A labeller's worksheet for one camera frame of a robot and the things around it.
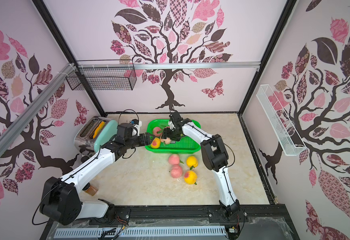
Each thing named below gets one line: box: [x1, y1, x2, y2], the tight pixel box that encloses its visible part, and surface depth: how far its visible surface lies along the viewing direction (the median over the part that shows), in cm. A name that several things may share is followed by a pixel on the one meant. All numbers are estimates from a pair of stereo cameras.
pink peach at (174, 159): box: [168, 154, 180, 165], surface depth 91 cm
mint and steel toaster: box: [73, 116, 119, 157], surface depth 90 cm
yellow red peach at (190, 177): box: [184, 170, 198, 185], surface depth 83 cm
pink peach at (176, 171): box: [170, 164, 183, 179], surface depth 85 cm
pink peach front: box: [153, 126, 162, 137], surface depth 105 cm
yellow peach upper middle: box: [186, 156, 198, 171], surface depth 90 cm
